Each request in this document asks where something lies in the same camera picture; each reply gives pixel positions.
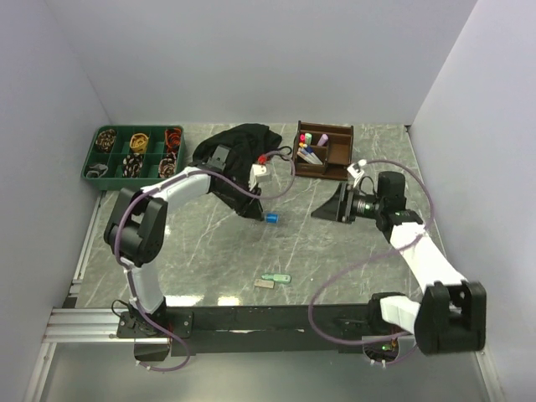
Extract orange navy striped rolled tie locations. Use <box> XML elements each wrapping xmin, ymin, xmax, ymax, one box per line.
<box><xmin>164</xmin><ymin>127</ymin><xmax>183</xmax><ymax>154</ymax></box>

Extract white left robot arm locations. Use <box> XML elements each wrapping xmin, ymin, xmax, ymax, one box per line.
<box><xmin>104</xmin><ymin>145</ymin><xmax>267</xmax><ymax>337</ymax></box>

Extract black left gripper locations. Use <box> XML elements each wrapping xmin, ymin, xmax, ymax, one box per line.
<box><xmin>217</xmin><ymin>175</ymin><xmax>265</xmax><ymax>221</ymax></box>

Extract black floral rolled tie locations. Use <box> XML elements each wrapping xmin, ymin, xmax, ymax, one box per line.
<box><xmin>121</xmin><ymin>153</ymin><xmax>143</xmax><ymax>178</ymax></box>

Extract brown patterned rolled tie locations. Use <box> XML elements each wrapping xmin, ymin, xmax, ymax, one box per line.
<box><xmin>95</xmin><ymin>128</ymin><xmax>117</xmax><ymax>153</ymax></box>

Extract black base crossbar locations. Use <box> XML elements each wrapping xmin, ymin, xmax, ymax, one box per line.
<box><xmin>116</xmin><ymin>305</ymin><xmax>416</xmax><ymax>357</ymax></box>

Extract beige eraser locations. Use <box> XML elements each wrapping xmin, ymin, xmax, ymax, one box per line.
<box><xmin>254</xmin><ymin>279</ymin><xmax>275</xmax><ymax>289</ymax></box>

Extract grey rolled tie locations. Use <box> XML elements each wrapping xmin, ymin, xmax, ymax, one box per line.
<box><xmin>85</xmin><ymin>163</ymin><xmax>108</xmax><ymax>178</ymax></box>

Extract yellow rolled tie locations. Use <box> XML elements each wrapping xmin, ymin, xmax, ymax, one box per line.
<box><xmin>129</xmin><ymin>132</ymin><xmax>149</xmax><ymax>154</ymax></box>

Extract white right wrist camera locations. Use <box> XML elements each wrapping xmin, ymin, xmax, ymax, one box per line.
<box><xmin>347</xmin><ymin>159</ymin><xmax>368</xmax><ymax>188</ymax></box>

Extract brown wooden desk organizer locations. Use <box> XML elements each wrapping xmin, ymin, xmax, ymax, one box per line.
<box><xmin>292</xmin><ymin>121</ymin><xmax>354</xmax><ymax>181</ymax></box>

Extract green correction tape dispenser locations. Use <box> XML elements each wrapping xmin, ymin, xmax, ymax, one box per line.
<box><xmin>261</xmin><ymin>274</ymin><xmax>291</xmax><ymax>284</ymax></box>

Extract pink brown rolled tie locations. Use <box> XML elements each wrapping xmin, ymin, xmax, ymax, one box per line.
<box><xmin>158</xmin><ymin>152</ymin><xmax>178</xmax><ymax>179</ymax></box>

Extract purple pastel highlighter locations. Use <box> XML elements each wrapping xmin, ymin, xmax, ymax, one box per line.
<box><xmin>317</xmin><ymin>134</ymin><xmax>329</xmax><ymax>147</ymax></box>

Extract green compartment tray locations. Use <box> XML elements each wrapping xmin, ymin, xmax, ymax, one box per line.
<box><xmin>81</xmin><ymin>125</ymin><xmax>186</xmax><ymax>191</ymax></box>

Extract peach cap white marker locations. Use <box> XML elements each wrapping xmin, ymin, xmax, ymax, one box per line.
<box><xmin>296</xmin><ymin>152</ymin><xmax>322</xmax><ymax>165</ymax></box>

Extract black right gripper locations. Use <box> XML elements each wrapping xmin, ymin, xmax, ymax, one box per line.
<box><xmin>311</xmin><ymin>181</ymin><xmax>384</xmax><ymax>224</ymax></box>

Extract aluminium frame rail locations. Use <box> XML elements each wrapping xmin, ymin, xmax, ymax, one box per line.
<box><xmin>42</xmin><ymin>308</ymin><xmax>167</xmax><ymax>343</ymax></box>

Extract light blue cap marker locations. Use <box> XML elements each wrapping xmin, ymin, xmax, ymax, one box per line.
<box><xmin>302</xmin><ymin>146</ymin><xmax>323</xmax><ymax>164</ymax></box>

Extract black drawstring shorts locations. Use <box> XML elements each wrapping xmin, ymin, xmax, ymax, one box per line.
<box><xmin>191</xmin><ymin>122</ymin><xmax>294</xmax><ymax>202</ymax></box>

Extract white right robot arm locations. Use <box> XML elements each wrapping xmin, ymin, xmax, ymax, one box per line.
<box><xmin>311</xmin><ymin>171</ymin><xmax>487</xmax><ymax>355</ymax></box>

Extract blue correction tape roll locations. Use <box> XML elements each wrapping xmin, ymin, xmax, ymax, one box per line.
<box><xmin>264</xmin><ymin>213</ymin><xmax>279</xmax><ymax>224</ymax></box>

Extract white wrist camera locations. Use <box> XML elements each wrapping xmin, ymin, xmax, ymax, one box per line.
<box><xmin>248</xmin><ymin>155</ymin><xmax>271</xmax><ymax>191</ymax></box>
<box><xmin>347</xmin><ymin>159</ymin><xmax>368</xmax><ymax>188</ymax></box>

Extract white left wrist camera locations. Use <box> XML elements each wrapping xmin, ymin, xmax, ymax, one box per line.
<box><xmin>248</xmin><ymin>155</ymin><xmax>271</xmax><ymax>191</ymax></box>

